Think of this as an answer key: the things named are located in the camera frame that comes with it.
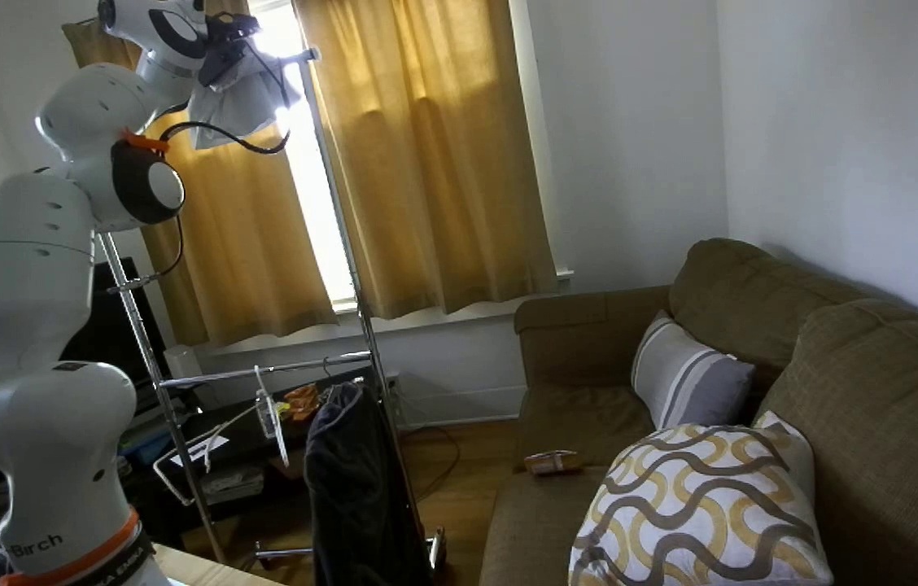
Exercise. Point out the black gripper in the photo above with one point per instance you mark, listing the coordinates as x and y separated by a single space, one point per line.
226 50

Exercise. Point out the white towel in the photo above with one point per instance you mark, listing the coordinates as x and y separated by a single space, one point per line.
234 115

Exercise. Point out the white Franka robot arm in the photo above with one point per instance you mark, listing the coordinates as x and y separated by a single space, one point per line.
38 280

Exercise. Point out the metal clothes hanging rack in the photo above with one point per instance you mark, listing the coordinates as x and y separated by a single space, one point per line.
219 376

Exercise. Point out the dark grey hanging garment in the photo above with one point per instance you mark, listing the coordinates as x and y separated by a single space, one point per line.
354 490

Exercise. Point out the black television screen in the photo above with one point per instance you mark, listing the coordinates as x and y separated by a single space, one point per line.
130 327

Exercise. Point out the small orange brown item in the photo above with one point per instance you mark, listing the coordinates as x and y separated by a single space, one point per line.
297 409

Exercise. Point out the black low table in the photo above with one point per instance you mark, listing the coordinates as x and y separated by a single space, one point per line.
241 483

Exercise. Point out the small brown object on sofa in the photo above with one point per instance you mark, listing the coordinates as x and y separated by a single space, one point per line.
551 459

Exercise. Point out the grey striped pillow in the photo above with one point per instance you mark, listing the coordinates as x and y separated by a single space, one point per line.
688 376

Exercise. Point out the yellow wave patterned pillow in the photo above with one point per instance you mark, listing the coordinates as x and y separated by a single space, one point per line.
696 508

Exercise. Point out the brown fabric sofa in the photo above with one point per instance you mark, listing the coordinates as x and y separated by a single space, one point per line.
883 411

